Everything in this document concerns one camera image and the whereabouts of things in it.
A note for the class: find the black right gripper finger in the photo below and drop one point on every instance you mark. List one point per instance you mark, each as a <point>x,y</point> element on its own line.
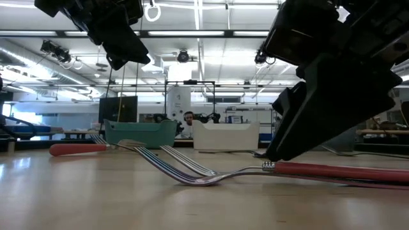
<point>289,105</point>
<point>335,105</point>

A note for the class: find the teal plastic bin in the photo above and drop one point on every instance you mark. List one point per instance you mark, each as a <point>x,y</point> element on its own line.
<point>143,135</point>

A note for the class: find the round black ceiling camera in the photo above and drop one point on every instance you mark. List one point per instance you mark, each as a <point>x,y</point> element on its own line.
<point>183,57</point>

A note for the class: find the silver ventilation duct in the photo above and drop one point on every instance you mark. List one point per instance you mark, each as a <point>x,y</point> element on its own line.
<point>32,60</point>

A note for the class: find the iridescent blue fork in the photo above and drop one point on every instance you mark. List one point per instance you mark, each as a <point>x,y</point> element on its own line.
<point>179,176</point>

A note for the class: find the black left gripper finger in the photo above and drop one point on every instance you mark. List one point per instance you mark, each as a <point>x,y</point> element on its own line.
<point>131,44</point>
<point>112,51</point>

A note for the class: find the white plastic bin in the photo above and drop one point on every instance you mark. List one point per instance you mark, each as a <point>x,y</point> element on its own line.
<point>223,137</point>

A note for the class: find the black ceiling-mounted device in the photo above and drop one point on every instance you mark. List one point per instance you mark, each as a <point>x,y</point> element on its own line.
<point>56,51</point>

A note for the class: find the wooden background table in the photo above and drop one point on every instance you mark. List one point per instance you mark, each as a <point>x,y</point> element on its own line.
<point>383,131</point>

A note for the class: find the dark background workbench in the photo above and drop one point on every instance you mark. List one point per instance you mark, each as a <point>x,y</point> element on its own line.
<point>32,128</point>

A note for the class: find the black monitor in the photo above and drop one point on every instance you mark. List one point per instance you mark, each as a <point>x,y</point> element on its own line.
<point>112,108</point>

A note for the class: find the black aluminium table frame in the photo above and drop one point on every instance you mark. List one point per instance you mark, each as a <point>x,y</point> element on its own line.
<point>32,145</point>

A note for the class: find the person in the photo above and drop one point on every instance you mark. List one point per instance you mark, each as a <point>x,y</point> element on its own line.
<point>189,119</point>

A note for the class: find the white column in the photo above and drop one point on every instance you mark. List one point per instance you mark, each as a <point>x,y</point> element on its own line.
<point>179,102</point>

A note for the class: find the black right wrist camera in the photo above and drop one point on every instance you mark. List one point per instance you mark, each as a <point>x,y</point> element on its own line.
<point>297,32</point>

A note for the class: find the black overhead frame beam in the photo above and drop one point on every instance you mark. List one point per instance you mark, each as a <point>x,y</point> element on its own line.
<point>228,33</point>

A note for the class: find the black background robot rig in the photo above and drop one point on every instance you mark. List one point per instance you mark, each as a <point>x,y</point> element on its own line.
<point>191,82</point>

